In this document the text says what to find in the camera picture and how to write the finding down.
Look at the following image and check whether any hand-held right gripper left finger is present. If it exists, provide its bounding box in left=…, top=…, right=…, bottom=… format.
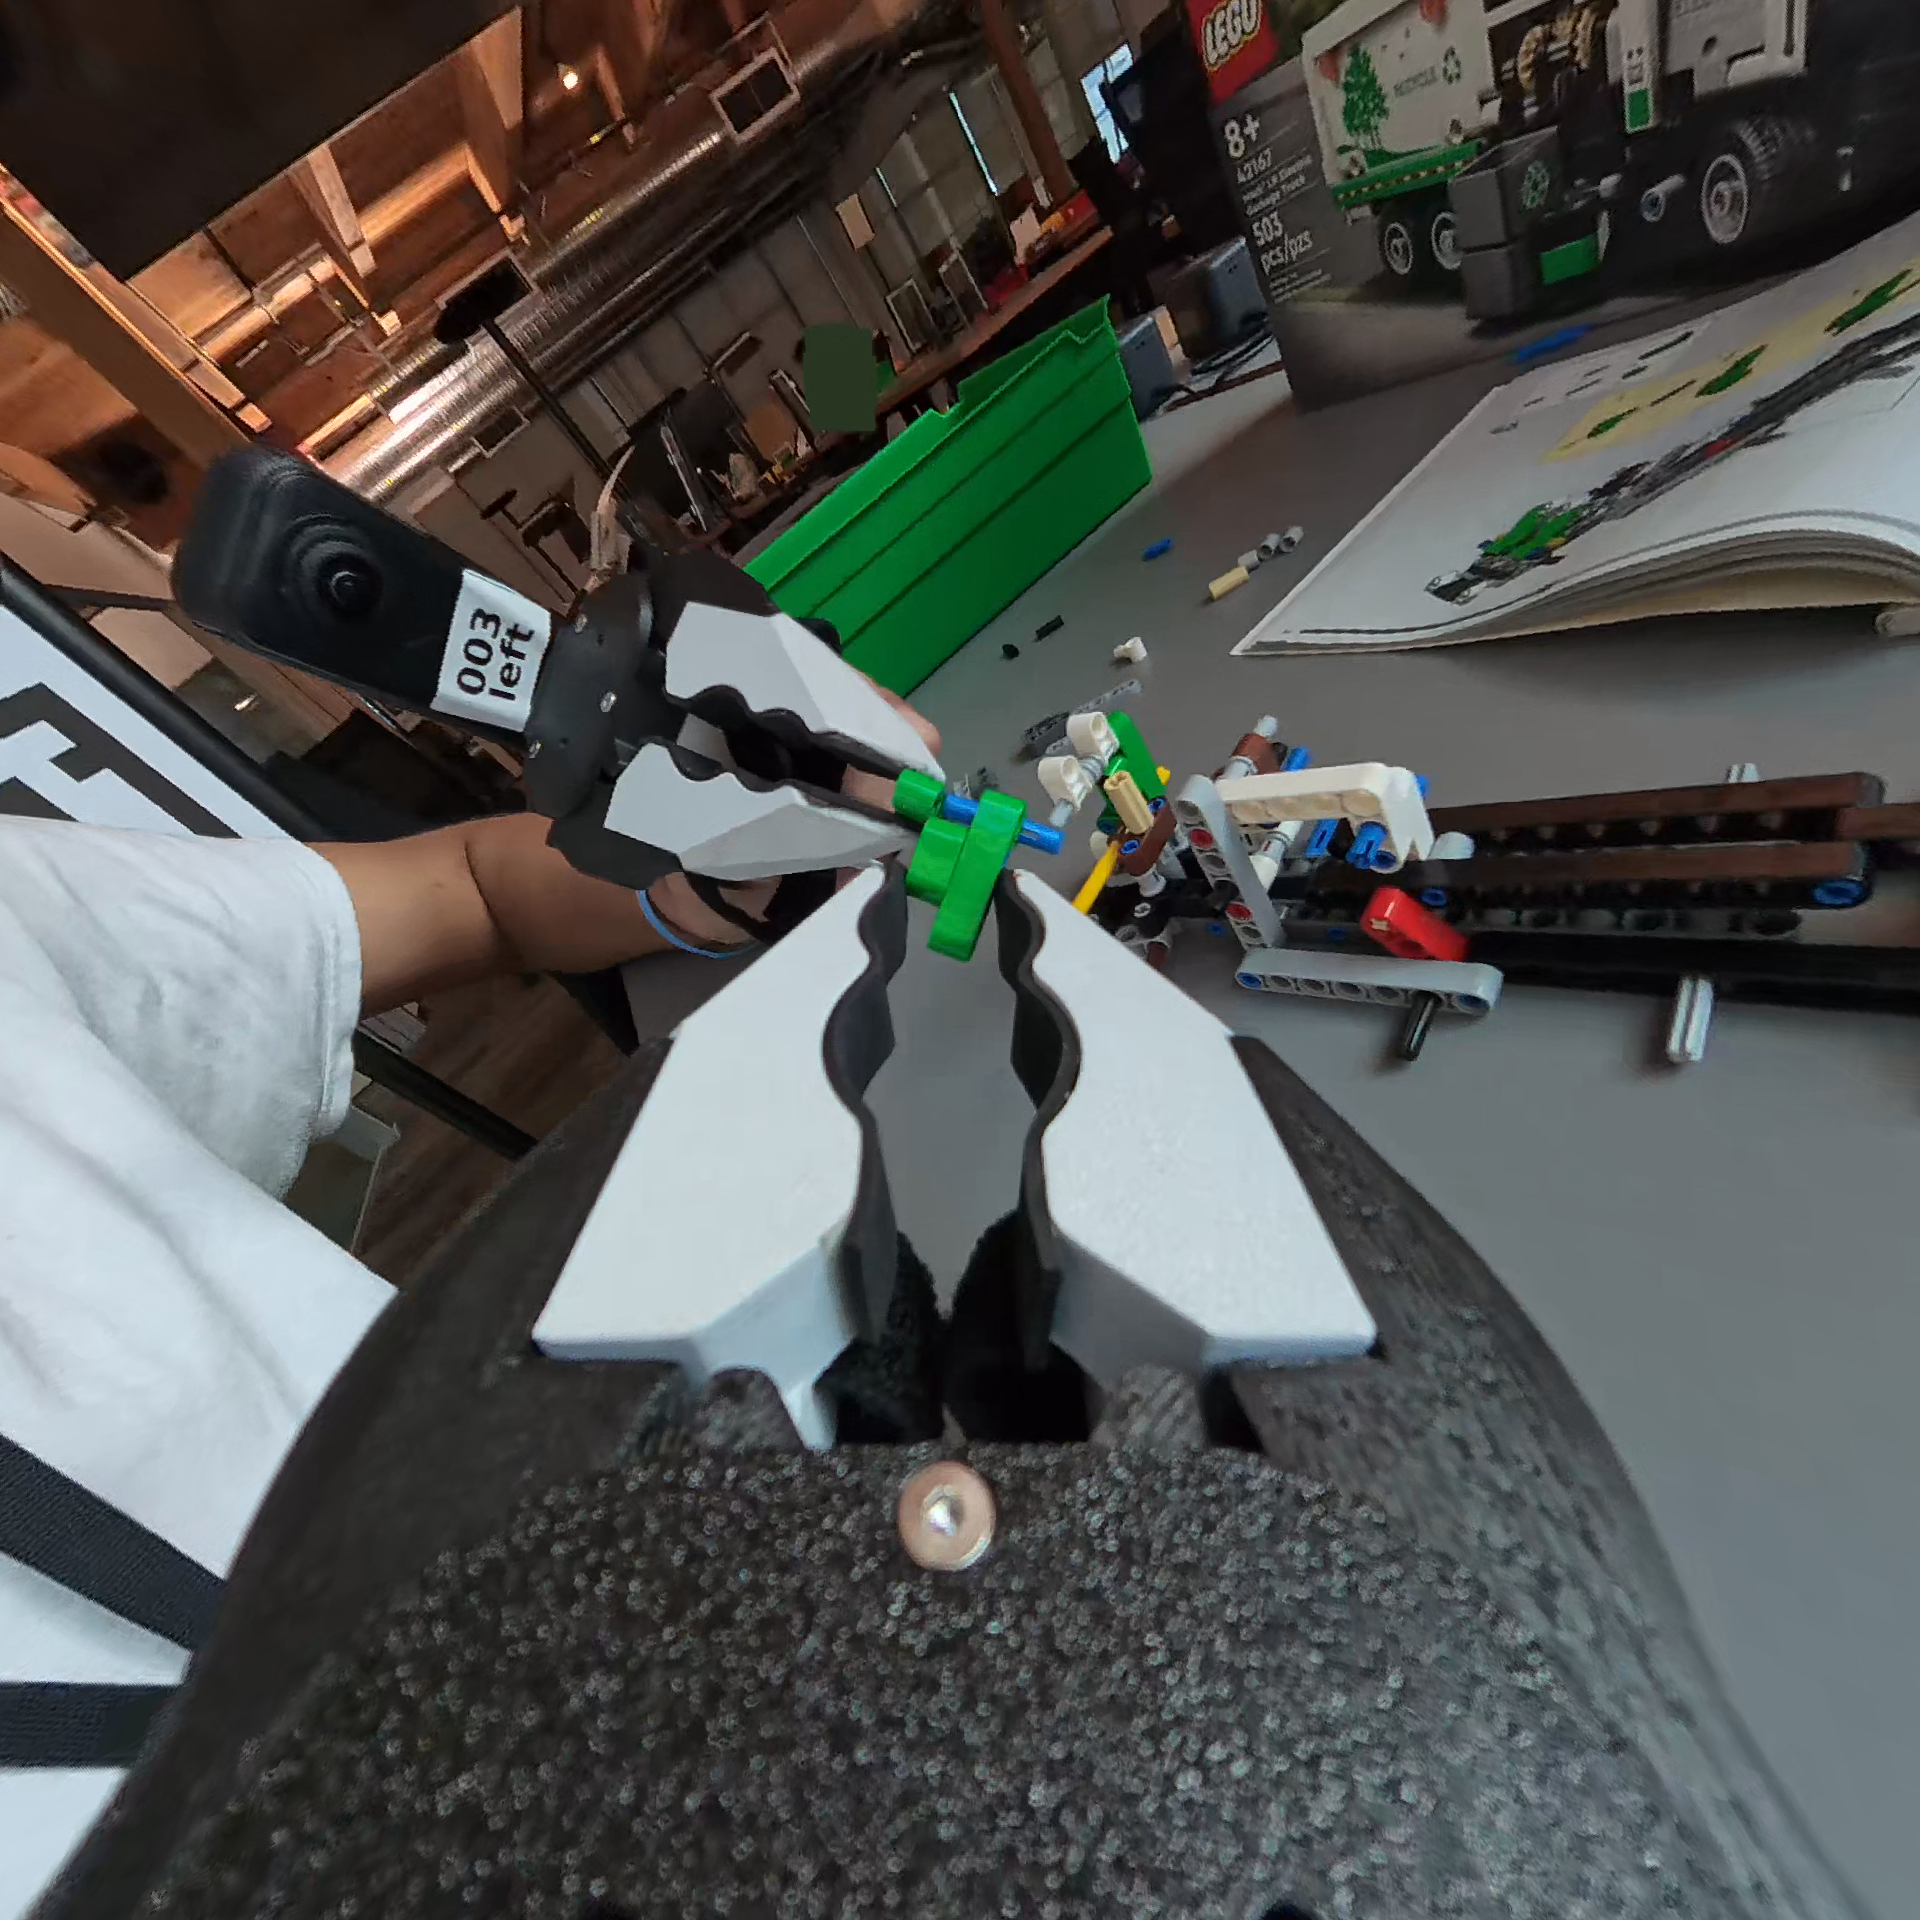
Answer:
left=533, top=864, right=909, bottom=1455

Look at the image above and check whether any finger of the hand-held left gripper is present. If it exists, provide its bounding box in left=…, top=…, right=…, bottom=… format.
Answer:
left=597, top=742, right=929, bottom=890
left=657, top=598, right=951, bottom=784

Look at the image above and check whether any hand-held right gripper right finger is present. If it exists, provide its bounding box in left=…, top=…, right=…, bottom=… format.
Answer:
left=995, top=866, right=1381, bottom=1373

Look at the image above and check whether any green lego connector piece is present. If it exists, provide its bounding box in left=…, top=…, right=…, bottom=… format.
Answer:
left=897, top=764, right=1068, bottom=961

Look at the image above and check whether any person's left forearm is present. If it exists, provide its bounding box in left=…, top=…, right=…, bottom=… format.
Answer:
left=309, top=817, right=675, bottom=1008

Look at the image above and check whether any lego truck chassis assembly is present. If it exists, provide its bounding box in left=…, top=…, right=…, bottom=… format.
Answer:
left=1034, top=708, right=1920, bottom=1067

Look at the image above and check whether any lego instruction booklet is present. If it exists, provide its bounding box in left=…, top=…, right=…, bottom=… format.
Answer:
left=1231, top=252, right=1920, bottom=657

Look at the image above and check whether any lego set box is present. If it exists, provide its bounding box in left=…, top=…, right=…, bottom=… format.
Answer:
left=1186, top=0, right=1920, bottom=412

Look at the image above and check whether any person's left hand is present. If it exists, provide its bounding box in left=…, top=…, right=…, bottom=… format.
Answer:
left=845, top=663, right=946, bottom=759

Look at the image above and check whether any blue wristband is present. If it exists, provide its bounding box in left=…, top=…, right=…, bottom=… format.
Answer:
left=634, top=886, right=755, bottom=961

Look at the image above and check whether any green plastic bin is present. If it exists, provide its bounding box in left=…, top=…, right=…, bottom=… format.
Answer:
left=745, top=292, right=1152, bottom=699

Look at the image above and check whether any white sign with black pattern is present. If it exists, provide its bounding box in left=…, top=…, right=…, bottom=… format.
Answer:
left=0, top=558, right=323, bottom=843

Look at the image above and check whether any small grey device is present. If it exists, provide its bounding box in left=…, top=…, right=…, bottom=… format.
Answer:
left=1116, top=310, right=1190, bottom=420

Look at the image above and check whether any large grey device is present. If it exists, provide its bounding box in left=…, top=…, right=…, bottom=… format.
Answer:
left=1186, top=237, right=1280, bottom=365

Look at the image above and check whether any white cable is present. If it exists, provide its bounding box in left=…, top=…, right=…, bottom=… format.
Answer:
left=575, top=453, right=628, bottom=615

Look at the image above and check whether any black metal frame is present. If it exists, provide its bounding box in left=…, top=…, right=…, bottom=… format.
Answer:
left=347, top=967, right=637, bottom=1162

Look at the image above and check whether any black shoulder strap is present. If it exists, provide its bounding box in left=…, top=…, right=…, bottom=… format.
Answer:
left=0, top=1432, right=229, bottom=1774

